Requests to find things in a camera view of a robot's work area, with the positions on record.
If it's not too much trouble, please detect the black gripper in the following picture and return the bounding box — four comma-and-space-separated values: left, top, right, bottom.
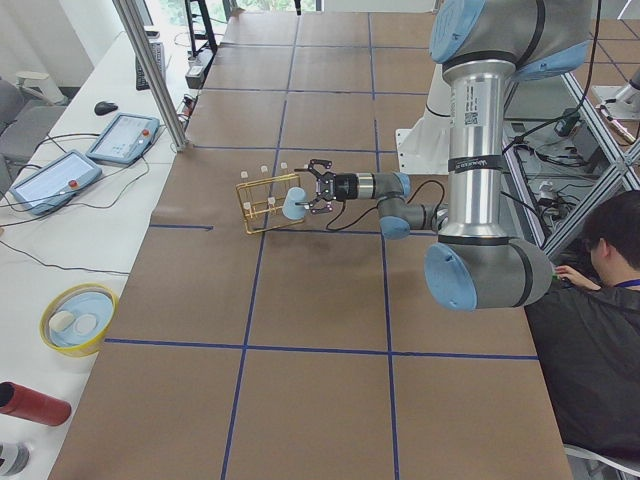
293, 159, 358, 216

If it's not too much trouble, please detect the light blue plastic cup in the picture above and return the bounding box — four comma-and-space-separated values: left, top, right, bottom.
282, 187, 307, 221

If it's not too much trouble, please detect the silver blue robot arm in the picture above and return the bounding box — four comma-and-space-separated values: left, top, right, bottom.
283, 1, 591, 311

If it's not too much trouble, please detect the far blue teach pendant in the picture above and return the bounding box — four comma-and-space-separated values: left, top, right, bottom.
86, 113, 160, 166

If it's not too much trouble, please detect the blue teach pendant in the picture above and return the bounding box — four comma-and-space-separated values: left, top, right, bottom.
86, 113, 160, 166
9, 150, 102, 215

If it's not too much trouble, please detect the black keyboard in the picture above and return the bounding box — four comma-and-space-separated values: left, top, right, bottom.
134, 41, 167, 92

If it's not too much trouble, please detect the black computer mouse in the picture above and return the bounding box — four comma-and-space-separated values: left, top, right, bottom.
94, 101, 118, 116

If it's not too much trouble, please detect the near blue teach pendant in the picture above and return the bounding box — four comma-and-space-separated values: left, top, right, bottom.
9, 150, 102, 215

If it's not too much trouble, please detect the person in black shirt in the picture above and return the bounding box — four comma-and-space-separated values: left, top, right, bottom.
525, 191, 639, 459

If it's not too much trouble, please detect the red cylindrical bottle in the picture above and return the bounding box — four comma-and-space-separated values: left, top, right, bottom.
1, 381, 72, 426

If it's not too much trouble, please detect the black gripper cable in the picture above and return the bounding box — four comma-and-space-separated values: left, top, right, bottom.
325, 179, 447, 232

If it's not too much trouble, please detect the gold wire cup holder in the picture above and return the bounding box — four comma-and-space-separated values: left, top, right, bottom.
235, 162, 302, 235

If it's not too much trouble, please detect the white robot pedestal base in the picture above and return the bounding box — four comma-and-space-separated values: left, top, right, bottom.
396, 64, 451, 175

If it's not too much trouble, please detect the aluminium frame post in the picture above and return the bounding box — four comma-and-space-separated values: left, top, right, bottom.
112, 0, 188, 152

